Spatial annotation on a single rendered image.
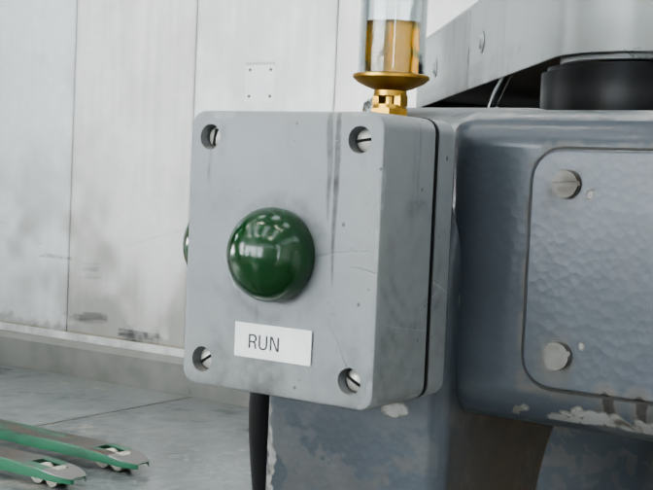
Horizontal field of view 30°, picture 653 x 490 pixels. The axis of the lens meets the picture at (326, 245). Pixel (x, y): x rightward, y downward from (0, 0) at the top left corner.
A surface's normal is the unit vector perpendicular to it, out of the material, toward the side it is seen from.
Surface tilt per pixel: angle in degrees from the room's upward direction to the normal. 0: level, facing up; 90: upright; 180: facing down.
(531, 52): 90
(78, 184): 90
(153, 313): 90
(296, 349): 90
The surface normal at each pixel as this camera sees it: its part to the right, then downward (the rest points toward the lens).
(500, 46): -1.00, -0.04
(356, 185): -0.56, 0.02
